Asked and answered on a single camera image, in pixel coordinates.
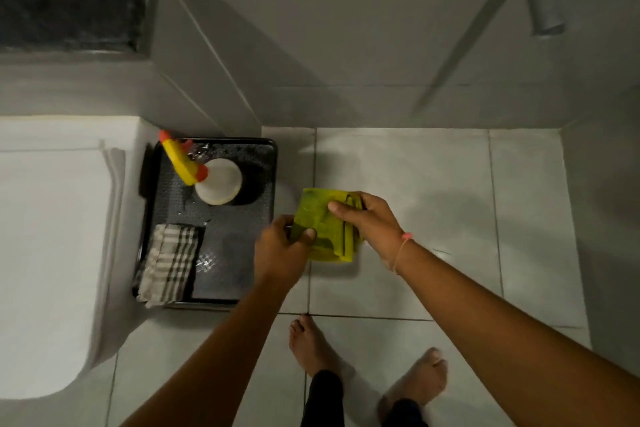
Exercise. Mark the person's left hand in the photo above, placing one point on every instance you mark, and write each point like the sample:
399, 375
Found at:
276, 256

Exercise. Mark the person's right hand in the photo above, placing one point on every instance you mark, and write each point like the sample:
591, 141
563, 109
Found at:
376, 226

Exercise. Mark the person's right thumb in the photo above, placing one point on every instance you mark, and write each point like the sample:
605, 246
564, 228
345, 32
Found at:
342, 210

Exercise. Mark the person's left thumb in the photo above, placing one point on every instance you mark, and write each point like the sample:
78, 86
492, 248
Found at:
307, 236

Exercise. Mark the yellow-green cleaning cloth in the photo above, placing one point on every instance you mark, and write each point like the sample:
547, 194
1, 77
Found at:
325, 231

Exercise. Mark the person's left forearm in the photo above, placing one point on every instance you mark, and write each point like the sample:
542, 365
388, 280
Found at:
220, 356

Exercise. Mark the person's right forearm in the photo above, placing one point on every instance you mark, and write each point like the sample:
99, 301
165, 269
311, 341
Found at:
505, 346

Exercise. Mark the pink wrist thread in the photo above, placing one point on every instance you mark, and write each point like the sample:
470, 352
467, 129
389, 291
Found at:
403, 244

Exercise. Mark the black plastic tray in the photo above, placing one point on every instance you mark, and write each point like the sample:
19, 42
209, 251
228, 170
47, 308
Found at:
230, 246

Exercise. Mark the white spray bottle yellow nozzle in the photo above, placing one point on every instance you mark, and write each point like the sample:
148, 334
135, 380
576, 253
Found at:
219, 182

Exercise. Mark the person's left foot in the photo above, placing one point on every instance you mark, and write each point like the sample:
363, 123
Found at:
311, 346

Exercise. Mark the person's foot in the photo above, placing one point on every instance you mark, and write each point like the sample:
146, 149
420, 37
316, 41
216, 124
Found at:
417, 381
311, 346

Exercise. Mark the checkered grey white cloth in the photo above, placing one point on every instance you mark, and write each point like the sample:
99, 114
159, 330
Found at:
167, 264

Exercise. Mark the person's black left trouser leg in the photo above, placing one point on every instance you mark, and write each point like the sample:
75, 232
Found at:
324, 401

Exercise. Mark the person's black trouser leg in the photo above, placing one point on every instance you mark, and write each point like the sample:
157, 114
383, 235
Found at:
406, 415
324, 401

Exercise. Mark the person's right foot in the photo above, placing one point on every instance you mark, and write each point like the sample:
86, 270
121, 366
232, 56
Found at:
417, 381

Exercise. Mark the person's black right trouser leg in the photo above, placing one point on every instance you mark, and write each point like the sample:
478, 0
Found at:
406, 415

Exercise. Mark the white toilet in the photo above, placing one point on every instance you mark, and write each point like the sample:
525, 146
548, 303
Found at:
50, 251

